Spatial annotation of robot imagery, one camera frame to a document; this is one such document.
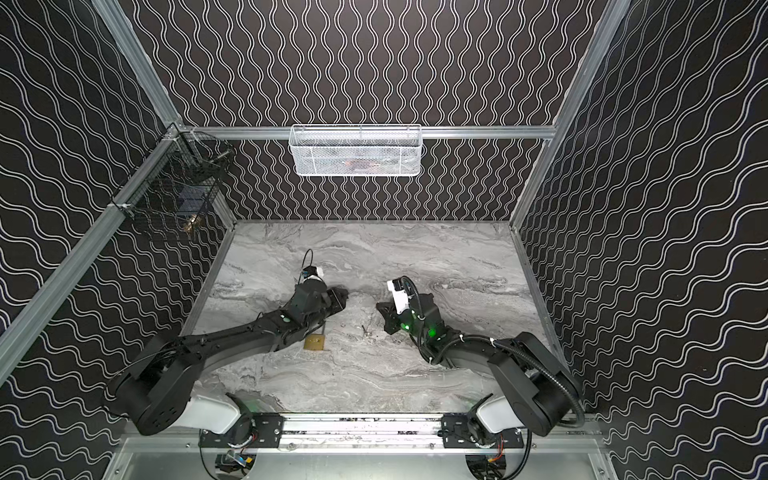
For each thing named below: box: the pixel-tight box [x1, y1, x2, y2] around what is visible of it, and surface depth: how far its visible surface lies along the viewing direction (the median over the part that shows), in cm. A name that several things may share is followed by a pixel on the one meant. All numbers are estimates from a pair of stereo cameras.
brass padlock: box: [303, 322, 325, 351], surface depth 90 cm
